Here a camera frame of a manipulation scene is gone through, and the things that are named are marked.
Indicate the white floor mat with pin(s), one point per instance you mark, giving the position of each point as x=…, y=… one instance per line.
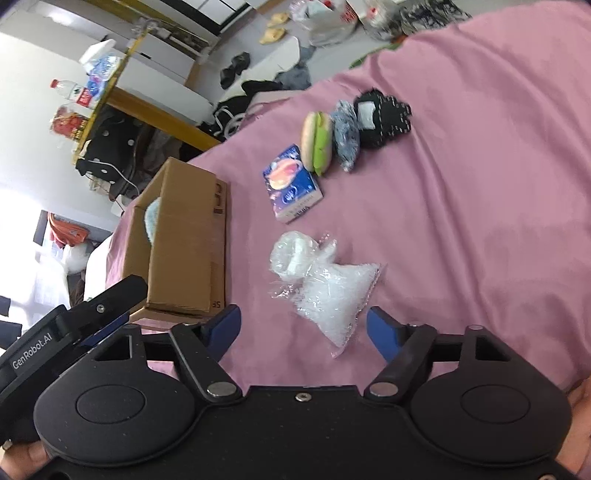
x=281, y=55

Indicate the orange cloth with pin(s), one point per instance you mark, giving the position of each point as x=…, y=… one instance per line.
x=64, y=230

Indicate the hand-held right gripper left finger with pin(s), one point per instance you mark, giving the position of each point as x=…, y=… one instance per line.
x=225, y=324

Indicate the light blue plush toy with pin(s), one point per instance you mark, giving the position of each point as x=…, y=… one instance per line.
x=152, y=217

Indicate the clear water bottle red label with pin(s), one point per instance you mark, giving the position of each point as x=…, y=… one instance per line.
x=69, y=91

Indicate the clear trash bag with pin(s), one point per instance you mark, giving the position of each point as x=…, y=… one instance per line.
x=383, y=18

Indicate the grey cloth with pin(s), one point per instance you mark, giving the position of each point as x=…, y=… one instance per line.
x=295, y=76

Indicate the white tissue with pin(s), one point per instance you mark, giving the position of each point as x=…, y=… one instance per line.
x=97, y=50

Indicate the black sock with white label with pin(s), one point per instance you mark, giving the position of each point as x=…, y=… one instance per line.
x=381, y=122

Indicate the brown cardboard box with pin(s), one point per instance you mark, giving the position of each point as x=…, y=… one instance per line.
x=184, y=240

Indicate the pink bed sheet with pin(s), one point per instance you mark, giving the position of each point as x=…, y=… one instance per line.
x=461, y=230

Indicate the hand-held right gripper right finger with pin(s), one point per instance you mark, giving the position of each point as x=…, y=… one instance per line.
x=383, y=333

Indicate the black polka-dot bag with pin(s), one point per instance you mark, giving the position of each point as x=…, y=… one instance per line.
x=111, y=138

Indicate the yellow slipper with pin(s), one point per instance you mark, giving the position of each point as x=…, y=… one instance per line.
x=279, y=18
x=272, y=35

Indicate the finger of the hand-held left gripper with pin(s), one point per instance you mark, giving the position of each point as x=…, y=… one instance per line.
x=115, y=295

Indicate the white gold-edged round table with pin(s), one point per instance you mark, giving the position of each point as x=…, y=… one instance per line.
x=138, y=106

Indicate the dark stool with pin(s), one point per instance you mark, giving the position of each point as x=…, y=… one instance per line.
x=97, y=167

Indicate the blue tissue packet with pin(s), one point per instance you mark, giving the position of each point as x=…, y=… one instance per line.
x=102, y=70

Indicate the red snack bag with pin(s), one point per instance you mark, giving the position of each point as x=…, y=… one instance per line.
x=69, y=122

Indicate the white bedding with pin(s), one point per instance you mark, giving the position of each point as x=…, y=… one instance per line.
x=94, y=267

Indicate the person's left hand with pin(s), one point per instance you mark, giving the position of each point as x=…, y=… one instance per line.
x=21, y=461

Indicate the black clothes pile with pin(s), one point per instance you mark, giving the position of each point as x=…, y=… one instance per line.
x=235, y=102

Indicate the white plastic shopping bag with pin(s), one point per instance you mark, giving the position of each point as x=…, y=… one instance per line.
x=323, y=21

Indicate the clear plastic bag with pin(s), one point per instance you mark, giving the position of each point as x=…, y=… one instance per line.
x=323, y=290

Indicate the blue planet-print tissue pack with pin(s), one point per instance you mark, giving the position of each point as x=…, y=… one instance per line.
x=291, y=184

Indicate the burger plush toy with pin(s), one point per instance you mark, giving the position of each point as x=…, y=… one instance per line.
x=317, y=138

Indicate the black slipper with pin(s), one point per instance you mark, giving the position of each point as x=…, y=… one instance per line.
x=228, y=77
x=241, y=60

